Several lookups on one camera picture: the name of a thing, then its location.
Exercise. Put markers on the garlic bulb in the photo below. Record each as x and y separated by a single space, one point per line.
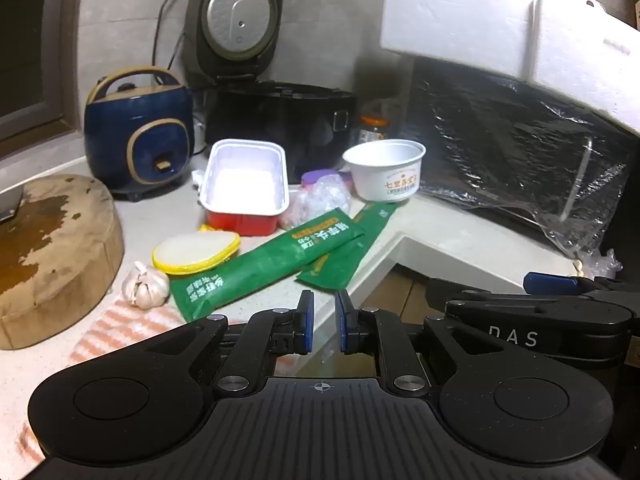
145 285

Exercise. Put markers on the black rice cooker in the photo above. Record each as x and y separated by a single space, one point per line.
280 115

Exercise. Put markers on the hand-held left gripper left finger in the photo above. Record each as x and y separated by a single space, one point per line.
305 327

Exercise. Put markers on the clear plastic bag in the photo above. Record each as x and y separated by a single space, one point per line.
315 205

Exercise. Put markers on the blue rice cooker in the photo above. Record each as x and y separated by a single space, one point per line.
140 135

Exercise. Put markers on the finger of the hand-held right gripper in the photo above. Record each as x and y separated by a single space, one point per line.
550 280
470 292

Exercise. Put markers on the black plastic-wrapped microwave oven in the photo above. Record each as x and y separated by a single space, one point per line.
500 150

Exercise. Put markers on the red white rectangular food container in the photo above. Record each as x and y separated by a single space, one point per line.
245 185

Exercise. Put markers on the metal cleaver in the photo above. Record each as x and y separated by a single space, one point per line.
9 207

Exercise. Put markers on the long green packet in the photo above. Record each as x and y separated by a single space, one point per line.
260 265

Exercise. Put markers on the white foam box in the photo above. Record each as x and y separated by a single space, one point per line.
590 55
450 15

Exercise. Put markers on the purple plastic lid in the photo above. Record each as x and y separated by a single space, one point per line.
320 177

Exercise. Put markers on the glass jar with orange lid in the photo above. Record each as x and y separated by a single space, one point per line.
377 125

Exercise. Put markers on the round wooden chopping board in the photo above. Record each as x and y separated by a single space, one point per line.
50 260

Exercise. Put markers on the orange white striped cloth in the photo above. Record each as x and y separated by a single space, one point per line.
115 330

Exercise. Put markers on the dark window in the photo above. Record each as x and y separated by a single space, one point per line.
30 35

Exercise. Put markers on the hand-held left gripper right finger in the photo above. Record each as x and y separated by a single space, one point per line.
343 327

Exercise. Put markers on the short green packet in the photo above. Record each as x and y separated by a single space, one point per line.
350 255

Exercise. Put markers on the yellow rimmed white lid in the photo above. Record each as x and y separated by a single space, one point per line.
192 252

